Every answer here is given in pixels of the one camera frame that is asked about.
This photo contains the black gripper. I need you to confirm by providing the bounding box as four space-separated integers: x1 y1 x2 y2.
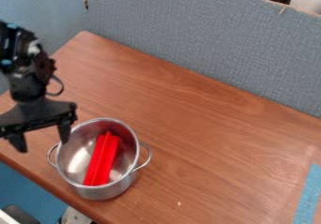
0 98 78 153

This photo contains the silver metal pot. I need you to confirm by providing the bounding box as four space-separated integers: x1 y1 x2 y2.
47 118 152 201

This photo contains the red plastic block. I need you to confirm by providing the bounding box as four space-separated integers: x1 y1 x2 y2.
84 132 120 187

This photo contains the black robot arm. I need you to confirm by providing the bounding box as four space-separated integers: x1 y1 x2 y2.
0 20 78 153

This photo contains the black object bottom left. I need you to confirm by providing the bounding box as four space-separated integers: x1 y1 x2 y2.
3 205 41 224

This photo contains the white round object below table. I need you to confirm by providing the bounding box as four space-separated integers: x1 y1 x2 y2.
62 207 93 224

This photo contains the blue tape strip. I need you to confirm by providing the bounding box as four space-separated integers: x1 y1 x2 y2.
294 164 321 224

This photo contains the black cable loop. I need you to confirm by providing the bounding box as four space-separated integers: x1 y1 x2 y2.
45 75 68 97

